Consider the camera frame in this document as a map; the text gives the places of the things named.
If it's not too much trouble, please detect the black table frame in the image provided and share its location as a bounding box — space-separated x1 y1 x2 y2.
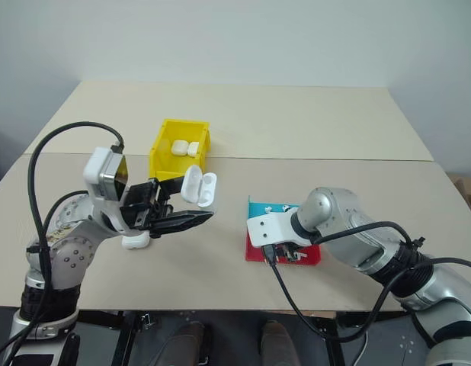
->
0 304 431 366

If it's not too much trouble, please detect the dark brown rounded shape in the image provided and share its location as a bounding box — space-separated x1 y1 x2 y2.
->
261 320 294 366
169 321 207 366

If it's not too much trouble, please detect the brown cardboard box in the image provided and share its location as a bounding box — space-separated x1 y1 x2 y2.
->
451 172 471 223

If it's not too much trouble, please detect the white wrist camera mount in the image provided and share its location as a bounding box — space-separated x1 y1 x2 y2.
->
245 207 321 249
82 146 130 234

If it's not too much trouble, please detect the red and blue tray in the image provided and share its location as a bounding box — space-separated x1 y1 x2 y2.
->
244 195 322 265

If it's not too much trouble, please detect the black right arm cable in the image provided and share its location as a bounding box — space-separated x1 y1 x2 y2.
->
262 221 471 342

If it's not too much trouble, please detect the yellow plastic bin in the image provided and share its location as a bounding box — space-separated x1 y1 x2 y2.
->
148 118 213 185

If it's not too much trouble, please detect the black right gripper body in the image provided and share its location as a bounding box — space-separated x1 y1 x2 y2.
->
276 242 298 265

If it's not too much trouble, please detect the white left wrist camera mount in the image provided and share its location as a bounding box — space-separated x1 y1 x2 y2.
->
82 146 130 234

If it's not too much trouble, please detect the thin white cable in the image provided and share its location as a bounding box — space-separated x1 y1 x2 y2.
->
352 330 370 366

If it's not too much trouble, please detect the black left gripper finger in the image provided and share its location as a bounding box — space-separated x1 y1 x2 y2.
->
146 209 215 239
156 175 187 202

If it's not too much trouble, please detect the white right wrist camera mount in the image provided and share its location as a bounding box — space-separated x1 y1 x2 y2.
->
245 207 321 249

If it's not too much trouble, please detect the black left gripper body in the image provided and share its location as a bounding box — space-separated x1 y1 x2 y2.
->
120 178 174 232

